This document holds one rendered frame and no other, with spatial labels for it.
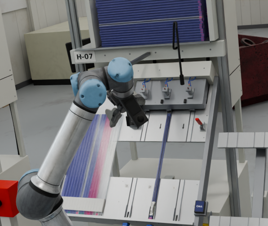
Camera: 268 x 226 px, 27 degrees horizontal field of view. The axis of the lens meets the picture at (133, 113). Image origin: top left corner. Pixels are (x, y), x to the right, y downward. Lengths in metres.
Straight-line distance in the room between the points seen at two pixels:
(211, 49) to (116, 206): 0.82
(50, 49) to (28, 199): 7.17
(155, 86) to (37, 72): 6.48
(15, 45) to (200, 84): 6.69
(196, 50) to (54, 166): 1.15
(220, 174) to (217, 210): 0.42
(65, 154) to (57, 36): 7.07
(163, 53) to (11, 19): 6.53
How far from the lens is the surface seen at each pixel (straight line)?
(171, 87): 2.59
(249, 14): 12.15
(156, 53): 2.65
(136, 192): 2.48
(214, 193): 2.83
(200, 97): 2.52
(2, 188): 2.87
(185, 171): 3.13
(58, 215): 1.85
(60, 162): 1.64
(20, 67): 9.14
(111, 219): 2.47
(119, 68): 1.70
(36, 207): 1.69
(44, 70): 8.93
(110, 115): 1.96
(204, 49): 2.58
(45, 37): 8.79
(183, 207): 2.38
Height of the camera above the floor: 1.80
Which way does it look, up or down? 16 degrees down
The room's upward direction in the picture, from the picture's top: 8 degrees counter-clockwise
